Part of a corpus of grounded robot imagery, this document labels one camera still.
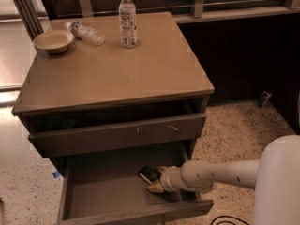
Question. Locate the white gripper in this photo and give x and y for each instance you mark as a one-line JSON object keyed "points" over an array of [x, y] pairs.
{"points": [[171, 178]]}

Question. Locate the black rxbar chocolate bar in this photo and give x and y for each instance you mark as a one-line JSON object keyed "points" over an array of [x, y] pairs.
{"points": [[149, 174]]}

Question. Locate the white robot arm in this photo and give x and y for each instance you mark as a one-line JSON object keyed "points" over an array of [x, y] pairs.
{"points": [[275, 176]]}

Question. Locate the open middle drawer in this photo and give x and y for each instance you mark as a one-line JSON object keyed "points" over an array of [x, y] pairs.
{"points": [[104, 188]]}

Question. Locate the brown drawer cabinet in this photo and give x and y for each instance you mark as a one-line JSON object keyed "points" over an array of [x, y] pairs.
{"points": [[89, 86]]}

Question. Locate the top drawer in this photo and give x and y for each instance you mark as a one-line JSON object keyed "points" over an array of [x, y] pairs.
{"points": [[75, 141]]}

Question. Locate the blue tape piece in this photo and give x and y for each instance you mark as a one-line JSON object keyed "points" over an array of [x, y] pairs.
{"points": [[56, 174]]}

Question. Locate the lying clear water bottle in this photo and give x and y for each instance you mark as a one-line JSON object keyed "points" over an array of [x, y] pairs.
{"points": [[85, 32]]}

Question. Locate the upright clear water bottle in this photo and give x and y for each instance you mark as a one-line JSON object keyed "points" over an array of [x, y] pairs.
{"points": [[128, 27]]}

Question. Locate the beige bowl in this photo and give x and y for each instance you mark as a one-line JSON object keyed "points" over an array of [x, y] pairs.
{"points": [[54, 41]]}

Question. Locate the metal railing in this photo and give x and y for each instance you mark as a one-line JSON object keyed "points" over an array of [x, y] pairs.
{"points": [[280, 12]]}

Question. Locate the small grey floor bracket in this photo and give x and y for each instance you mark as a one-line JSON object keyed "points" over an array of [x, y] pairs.
{"points": [[265, 96]]}

